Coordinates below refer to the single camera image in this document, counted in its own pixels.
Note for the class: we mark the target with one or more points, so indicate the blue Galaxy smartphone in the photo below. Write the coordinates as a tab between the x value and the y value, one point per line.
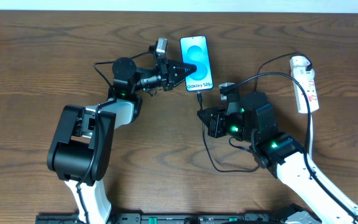
194	50

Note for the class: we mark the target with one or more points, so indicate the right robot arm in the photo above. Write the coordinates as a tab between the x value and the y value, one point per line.
251	118

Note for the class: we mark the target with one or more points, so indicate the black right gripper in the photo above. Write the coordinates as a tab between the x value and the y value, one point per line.
217	121

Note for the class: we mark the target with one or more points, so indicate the white USB charger plug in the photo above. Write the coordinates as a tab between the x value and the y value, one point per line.
301	68

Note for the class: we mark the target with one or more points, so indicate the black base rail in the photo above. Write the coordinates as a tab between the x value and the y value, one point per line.
136	218

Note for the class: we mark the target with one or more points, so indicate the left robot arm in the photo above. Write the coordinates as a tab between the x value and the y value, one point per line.
81	147

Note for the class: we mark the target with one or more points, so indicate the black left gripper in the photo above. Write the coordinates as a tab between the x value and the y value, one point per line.
165	75

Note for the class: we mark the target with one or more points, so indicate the white power strip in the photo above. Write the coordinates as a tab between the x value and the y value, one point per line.
309	88

